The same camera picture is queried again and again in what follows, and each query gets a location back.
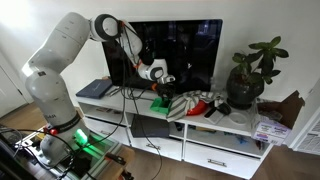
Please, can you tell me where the green storage box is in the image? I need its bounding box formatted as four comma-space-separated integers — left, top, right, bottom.
150, 98, 172, 114

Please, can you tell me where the white television stand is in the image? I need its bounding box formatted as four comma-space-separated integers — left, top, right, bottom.
77, 89, 272, 179

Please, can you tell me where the striped grey white cloth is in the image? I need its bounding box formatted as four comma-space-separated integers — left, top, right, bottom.
166, 90, 224, 122

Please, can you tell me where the black flat television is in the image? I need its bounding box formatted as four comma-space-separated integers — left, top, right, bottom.
102, 19, 223, 94

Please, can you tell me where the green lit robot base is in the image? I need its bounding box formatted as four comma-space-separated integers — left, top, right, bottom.
20, 128, 126, 180

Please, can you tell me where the black shelf box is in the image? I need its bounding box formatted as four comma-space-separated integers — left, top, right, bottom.
130, 115, 169, 138

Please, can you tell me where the potted green plant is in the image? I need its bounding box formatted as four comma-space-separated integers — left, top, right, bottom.
226, 36, 289, 110

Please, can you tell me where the white round dish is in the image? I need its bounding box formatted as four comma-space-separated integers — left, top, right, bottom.
229, 112, 248, 125

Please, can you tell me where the dark blue book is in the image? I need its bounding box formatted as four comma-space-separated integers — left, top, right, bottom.
76, 79, 112, 99

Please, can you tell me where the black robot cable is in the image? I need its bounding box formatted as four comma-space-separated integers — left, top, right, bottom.
79, 21, 164, 180

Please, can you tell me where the black small device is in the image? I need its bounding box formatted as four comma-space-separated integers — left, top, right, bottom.
217, 103, 231, 115

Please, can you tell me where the white purple product box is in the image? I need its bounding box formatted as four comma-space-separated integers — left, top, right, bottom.
251, 120, 291, 146

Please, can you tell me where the red mesh object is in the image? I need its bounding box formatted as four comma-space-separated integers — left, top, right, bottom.
187, 100, 208, 116

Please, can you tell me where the brown cardboard box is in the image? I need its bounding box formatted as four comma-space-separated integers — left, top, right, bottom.
258, 91, 305, 129

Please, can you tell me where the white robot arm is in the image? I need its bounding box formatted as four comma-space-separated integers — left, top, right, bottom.
21, 12, 175, 167

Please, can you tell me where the black remote control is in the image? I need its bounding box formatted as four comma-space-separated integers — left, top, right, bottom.
204, 107, 217, 118

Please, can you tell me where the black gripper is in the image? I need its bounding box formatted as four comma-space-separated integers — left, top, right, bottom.
156, 83, 175, 99

